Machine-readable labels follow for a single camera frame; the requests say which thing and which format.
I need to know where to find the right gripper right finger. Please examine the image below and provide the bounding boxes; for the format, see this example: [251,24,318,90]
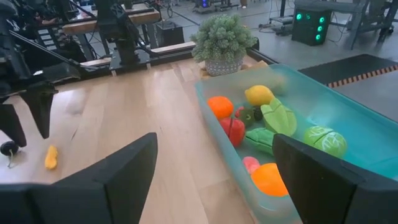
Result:
[272,133,398,224]

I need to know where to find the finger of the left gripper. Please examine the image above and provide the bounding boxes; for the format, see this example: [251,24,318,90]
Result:
[0,104,27,148]
[19,89,58,140]

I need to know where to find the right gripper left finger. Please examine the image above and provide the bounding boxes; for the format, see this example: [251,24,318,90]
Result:
[40,133,159,224]

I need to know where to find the green toy cabbage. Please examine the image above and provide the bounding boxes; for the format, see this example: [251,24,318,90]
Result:
[303,125,348,159]

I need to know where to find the smooth orange toy fruit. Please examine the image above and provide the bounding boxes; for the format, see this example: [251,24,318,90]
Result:
[250,162,290,198]

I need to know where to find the pink toy peach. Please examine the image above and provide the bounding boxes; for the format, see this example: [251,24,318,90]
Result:
[242,156,261,175]

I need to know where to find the green cucumber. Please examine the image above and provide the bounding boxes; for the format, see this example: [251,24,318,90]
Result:
[244,127,276,156]

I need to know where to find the light green toy starfruit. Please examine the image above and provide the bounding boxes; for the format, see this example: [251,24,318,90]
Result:
[260,98,298,137]

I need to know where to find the black toy blackberry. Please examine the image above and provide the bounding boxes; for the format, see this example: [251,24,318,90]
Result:
[252,106,264,122]

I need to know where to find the small leafy toy strawberry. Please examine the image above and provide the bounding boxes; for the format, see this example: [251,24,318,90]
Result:
[234,106,256,128]

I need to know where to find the red strawberry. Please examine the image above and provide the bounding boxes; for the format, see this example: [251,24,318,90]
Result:
[219,116,246,148]

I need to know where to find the yellow toy lemon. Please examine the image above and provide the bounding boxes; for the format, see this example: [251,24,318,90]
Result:
[244,85,275,107]

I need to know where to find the ridged orange toy tangerine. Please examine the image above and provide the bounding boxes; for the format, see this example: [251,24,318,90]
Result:
[207,95,234,121]

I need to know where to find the teal translucent tupperware container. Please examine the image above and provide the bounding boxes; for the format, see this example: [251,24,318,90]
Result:
[195,63,398,224]

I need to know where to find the black toy cherry with stem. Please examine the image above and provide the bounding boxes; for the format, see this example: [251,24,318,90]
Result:
[0,140,20,169]

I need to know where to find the yellow toy pepper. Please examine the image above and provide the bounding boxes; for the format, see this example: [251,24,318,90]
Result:
[44,144,59,170]

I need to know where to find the black box white labels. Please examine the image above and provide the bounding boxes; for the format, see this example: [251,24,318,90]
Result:
[35,26,60,52]

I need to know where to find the black orange-striped floor mat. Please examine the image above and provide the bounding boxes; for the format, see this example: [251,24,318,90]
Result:
[298,54,398,90]

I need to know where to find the wooden workbench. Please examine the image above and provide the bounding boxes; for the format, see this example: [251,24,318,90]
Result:
[62,9,161,35]

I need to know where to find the black cube cabinet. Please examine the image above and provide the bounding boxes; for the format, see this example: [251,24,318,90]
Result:
[155,21,185,47]

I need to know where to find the black computer green lights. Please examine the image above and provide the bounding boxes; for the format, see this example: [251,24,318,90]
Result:
[291,7,332,47]

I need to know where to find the green faux plant in pot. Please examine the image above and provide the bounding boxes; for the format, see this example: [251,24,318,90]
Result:
[190,14,258,77]

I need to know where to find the black computer blue lights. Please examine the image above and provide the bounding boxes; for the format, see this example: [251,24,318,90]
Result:
[194,0,212,10]

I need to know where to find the grey desk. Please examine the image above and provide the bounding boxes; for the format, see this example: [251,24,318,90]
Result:
[294,0,398,50]

